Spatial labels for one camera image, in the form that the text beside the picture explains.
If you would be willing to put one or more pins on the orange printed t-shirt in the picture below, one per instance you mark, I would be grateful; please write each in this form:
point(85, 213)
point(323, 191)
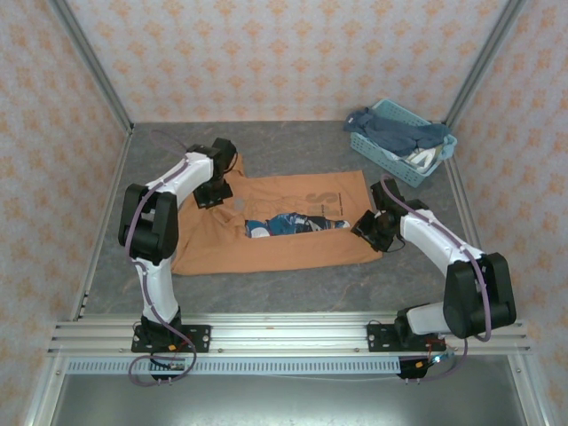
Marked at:
point(288, 253)

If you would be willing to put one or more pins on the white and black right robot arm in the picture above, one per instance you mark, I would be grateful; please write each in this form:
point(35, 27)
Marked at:
point(430, 239)

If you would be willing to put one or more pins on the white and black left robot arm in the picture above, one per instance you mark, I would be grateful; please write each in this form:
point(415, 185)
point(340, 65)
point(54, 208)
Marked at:
point(155, 293)

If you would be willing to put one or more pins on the light blue plastic basket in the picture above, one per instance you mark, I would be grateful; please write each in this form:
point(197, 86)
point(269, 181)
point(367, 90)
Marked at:
point(377, 153)

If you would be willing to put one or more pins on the white t-shirt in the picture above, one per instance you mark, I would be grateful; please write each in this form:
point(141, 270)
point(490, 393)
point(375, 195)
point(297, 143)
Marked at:
point(421, 157)

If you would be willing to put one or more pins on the dark blue t-shirt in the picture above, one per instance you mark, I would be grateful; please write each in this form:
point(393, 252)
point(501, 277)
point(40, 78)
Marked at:
point(395, 133)

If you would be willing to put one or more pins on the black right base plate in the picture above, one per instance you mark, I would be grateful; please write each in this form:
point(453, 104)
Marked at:
point(377, 339)

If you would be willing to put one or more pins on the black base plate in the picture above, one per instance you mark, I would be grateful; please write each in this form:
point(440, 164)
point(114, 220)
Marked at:
point(199, 339)
point(377, 339)

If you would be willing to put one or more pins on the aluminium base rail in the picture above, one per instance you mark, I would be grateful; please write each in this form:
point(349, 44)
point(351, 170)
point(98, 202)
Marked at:
point(288, 333)

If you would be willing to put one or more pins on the aluminium frame post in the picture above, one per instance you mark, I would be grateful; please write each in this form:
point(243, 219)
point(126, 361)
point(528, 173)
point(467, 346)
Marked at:
point(488, 53)
point(89, 55)

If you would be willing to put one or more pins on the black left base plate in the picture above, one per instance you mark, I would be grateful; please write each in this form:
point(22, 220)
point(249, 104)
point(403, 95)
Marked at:
point(199, 339)

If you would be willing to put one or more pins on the aluminium frame leg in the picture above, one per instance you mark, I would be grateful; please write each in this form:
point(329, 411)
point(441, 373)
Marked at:
point(532, 399)
point(42, 399)

